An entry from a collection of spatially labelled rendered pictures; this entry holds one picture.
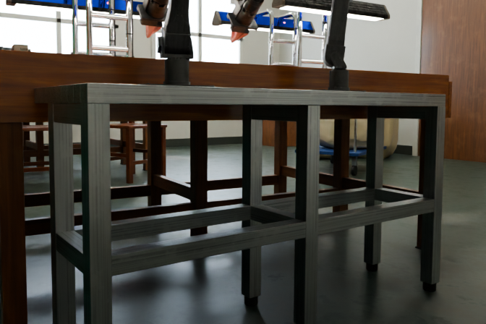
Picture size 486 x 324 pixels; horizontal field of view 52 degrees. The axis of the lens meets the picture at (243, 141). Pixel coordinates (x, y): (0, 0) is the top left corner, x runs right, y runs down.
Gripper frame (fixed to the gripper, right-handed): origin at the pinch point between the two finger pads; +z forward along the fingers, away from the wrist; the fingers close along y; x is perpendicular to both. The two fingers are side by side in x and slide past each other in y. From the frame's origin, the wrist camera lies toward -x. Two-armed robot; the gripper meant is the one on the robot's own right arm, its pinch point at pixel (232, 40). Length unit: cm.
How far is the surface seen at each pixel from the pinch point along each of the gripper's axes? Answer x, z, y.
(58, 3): -60, 43, 45
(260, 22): -62, 40, -58
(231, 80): 21.0, -1.3, 8.6
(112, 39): -40, 42, 26
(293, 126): -258, 385, -381
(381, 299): 93, 21, -33
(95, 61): 18, -3, 52
